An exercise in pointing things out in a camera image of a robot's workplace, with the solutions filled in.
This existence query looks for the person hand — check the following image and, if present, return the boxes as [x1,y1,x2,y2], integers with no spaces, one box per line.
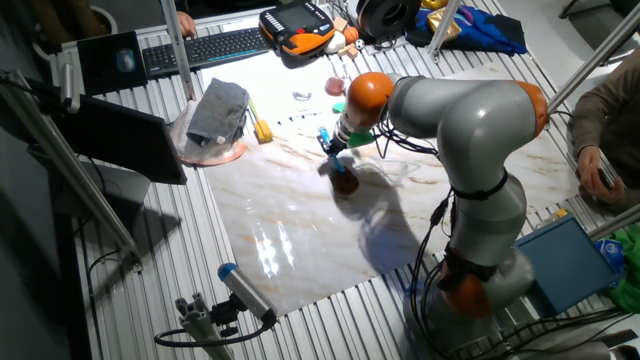
[576,144,626,205]
[175,10,198,40]

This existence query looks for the aluminium frame post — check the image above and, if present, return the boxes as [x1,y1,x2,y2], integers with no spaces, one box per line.
[159,0,197,102]
[426,0,464,60]

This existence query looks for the blue computer mouse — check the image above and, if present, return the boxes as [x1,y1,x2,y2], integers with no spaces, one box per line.
[115,48,137,74]

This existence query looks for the silver camera with blue cap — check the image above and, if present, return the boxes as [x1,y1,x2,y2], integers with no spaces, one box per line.
[217,262,279,326]

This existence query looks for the orange black teach pendant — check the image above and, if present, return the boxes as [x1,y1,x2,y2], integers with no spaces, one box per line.
[258,0,336,57]

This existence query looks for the blue-handled brown scrub brush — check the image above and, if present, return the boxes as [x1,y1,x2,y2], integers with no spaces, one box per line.
[317,125,360,196]

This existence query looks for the small blue packet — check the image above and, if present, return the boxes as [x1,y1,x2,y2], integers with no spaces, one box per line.
[594,237,626,276]

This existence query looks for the black computer keyboard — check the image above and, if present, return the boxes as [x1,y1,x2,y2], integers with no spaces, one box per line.
[141,26,274,79]

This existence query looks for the yellow sponge brush green handle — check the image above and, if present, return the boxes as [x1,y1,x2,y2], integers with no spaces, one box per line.
[247,98,275,145]

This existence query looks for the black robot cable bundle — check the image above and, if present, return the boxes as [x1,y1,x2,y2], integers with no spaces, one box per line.
[374,112,459,326]

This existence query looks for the glass beaker with red liquid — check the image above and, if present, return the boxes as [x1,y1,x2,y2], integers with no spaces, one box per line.
[323,62,351,98]

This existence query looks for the black mouse pad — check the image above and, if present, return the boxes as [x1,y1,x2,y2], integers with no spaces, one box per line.
[76,30,149,97]

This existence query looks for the marble pattern mat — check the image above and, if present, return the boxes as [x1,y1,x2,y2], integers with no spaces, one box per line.
[202,62,581,317]

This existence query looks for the white printed paper sheets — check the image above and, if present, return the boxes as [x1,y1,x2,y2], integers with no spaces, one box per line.
[199,47,369,126]

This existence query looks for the green cloth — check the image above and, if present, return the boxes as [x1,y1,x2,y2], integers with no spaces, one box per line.
[607,227,640,315]

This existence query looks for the black filament spool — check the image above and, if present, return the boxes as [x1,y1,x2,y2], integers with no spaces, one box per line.
[355,0,423,40]

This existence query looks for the grey folded towel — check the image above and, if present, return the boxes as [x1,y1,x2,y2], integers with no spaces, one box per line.
[185,77,250,148]

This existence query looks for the green wrist mount plate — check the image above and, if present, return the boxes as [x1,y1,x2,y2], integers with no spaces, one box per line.
[332,101,376,149]

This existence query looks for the gold wrapped box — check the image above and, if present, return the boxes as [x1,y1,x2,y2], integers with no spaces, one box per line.
[425,7,462,42]

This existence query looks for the aluminium frame beam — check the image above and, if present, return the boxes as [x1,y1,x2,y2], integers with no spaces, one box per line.
[0,69,144,274]
[547,2,640,115]
[587,203,640,242]

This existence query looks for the short aluminium profile stand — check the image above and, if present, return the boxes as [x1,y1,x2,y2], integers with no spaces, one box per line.
[174,292,236,360]

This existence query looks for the black flat monitor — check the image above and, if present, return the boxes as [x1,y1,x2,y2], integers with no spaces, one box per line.
[47,94,189,186]

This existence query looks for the black camera cable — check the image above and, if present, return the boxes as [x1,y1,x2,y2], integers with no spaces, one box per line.
[153,319,277,349]

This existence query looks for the brown-sleeved forearm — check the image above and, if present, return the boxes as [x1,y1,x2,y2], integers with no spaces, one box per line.
[569,49,640,189]

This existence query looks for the black camera clamp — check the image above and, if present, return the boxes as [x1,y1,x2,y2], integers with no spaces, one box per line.
[209,293,242,339]

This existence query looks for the dark blue cloth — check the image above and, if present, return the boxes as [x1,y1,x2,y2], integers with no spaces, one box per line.
[404,4,529,56]

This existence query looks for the white toy egg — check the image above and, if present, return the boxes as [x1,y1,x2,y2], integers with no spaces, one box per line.
[323,30,347,55]

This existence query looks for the black camera bracket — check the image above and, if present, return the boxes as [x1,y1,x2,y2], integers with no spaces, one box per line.
[0,69,64,115]

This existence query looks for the grey monitor stand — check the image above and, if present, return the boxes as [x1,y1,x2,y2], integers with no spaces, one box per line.
[74,159,152,221]

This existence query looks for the blue box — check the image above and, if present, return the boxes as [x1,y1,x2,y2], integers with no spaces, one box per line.
[512,213,621,317]

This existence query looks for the empty clear drinking glass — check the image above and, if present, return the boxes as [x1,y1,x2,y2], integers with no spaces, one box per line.
[292,82,314,103]

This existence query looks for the orange-rimmed translucent plate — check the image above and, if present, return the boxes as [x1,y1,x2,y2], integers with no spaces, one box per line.
[168,99,249,168]

